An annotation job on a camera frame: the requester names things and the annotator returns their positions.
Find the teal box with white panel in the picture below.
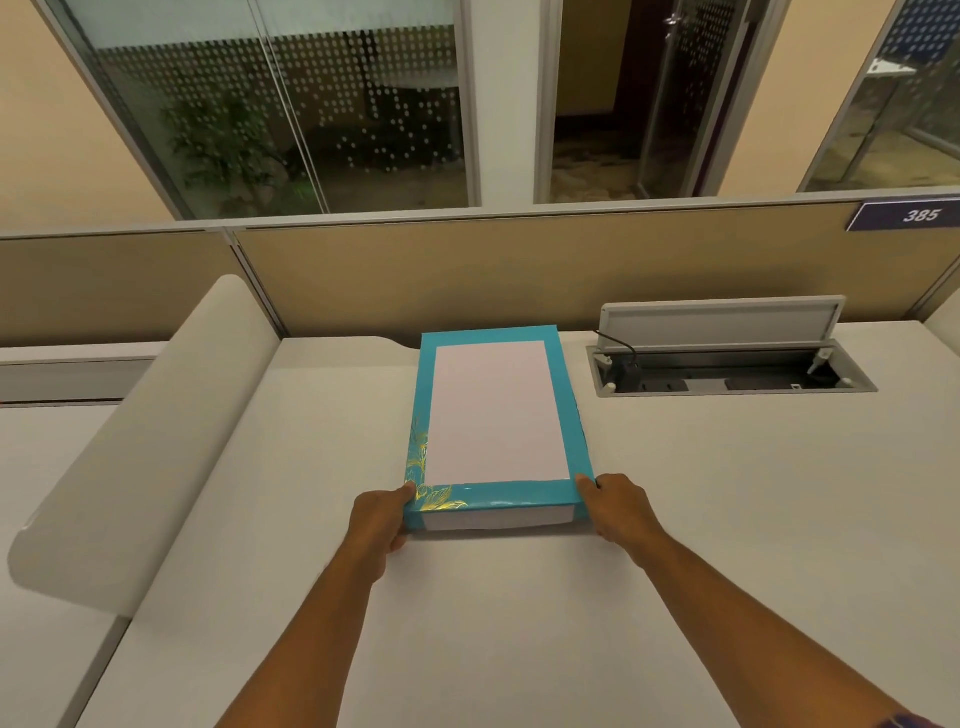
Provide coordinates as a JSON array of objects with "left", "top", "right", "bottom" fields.
[{"left": 402, "top": 324, "right": 597, "bottom": 535}]

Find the blue number sign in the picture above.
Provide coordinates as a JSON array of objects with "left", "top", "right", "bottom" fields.
[{"left": 847, "top": 201, "right": 960, "bottom": 233}]

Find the beige cubicle partition panel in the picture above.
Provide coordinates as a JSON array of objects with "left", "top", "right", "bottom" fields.
[
  {"left": 0, "top": 229, "right": 280, "bottom": 349},
  {"left": 234, "top": 196, "right": 960, "bottom": 340}
]

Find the dotted glass window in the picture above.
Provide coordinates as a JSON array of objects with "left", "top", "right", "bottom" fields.
[{"left": 33, "top": 0, "right": 481, "bottom": 222}]

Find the person's right forearm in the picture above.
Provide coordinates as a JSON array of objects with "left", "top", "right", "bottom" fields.
[{"left": 633, "top": 531, "right": 912, "bottom": 728}]

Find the person's left hand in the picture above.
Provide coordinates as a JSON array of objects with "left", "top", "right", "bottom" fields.
[{"left": 349, "top": 481, "right": 418, "bottom": 586}]

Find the glass door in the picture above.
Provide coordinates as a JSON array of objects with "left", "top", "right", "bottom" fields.
[{"left": 636, "top": 0, "right": 774, "bottom": 200}]

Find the white curved desk divider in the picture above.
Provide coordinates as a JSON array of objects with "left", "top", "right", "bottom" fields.
[{"left": 7, "top": 274, "right": 283, "bottom": 618}]

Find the green potted plant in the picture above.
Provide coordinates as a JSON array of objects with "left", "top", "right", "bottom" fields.
[{"left": 160, "top": 93, "right": 300, "bottom": 220}]

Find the black cable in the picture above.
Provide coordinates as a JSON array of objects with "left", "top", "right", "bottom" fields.
[{"left": 596, "top": 330, "right": 643, "bottom": 376}]

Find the person's left forearm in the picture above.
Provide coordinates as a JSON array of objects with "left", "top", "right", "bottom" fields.
[{"left": 213, "top": 558, "right": 385, "bottom": 728}]

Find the grey desk cable outlet box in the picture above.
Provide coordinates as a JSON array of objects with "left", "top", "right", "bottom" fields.
[{"left": 585, "top": 295, "right": 878, "bottom": 399}]

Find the person's right hand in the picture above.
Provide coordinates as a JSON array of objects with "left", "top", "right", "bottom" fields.
[{"left": 574, "top": 473, "right": 667, "bottom": 568}]

